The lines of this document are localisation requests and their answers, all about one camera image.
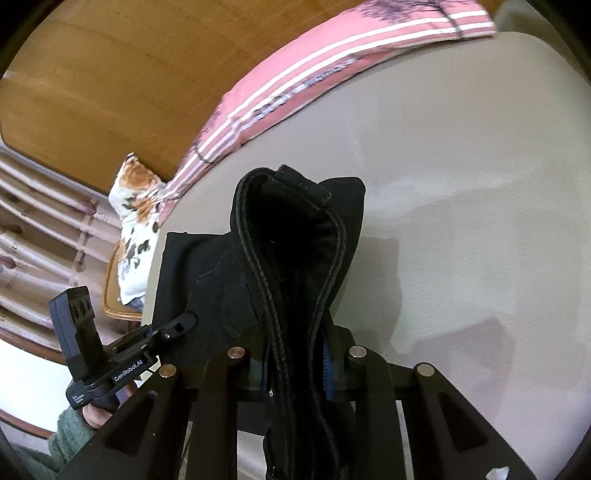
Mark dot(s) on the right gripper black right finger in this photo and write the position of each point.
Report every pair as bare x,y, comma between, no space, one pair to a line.
397,422

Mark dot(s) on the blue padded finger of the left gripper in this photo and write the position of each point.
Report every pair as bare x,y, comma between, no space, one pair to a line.
174,328

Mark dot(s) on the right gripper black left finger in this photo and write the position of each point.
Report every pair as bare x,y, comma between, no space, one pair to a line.
166,420

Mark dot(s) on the black jeans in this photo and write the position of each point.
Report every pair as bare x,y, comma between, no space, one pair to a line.
277,270

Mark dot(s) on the person's left hand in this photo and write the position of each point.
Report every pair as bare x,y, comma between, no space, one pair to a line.
96,417

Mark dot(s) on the green fleece sleeve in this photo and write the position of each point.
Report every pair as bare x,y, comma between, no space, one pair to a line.
72,433

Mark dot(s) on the rattan chair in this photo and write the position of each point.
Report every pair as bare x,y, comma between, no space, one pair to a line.
111,303

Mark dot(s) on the beige pink curtain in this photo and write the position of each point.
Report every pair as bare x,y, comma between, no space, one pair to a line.
55,234

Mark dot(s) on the floral white orange pillow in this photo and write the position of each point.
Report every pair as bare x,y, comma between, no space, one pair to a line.
134,197

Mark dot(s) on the beige mattress pad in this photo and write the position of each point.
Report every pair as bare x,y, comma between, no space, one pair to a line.
475,248

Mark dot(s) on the wooden headboard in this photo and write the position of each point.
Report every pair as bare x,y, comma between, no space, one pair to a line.
99,79

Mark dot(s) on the pink striped pillow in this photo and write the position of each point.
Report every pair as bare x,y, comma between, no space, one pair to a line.
311,65

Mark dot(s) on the beige blanket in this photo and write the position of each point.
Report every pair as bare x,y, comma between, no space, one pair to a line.
535,18

